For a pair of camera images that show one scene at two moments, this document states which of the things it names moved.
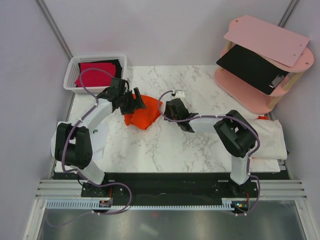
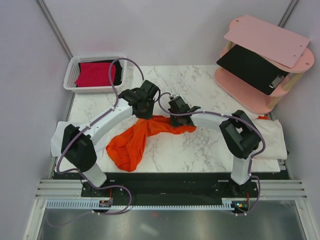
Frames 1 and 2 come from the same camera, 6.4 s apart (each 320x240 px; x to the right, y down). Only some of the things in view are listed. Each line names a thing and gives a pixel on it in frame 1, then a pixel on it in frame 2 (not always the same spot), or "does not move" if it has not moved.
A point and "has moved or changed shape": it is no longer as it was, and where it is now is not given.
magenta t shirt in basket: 96,74 does not move
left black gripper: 138,104 → 148,115
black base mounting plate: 170,185 does not move
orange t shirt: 142,118 has moved or changed shape
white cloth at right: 272,140 does not move
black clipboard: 261,73 does not move
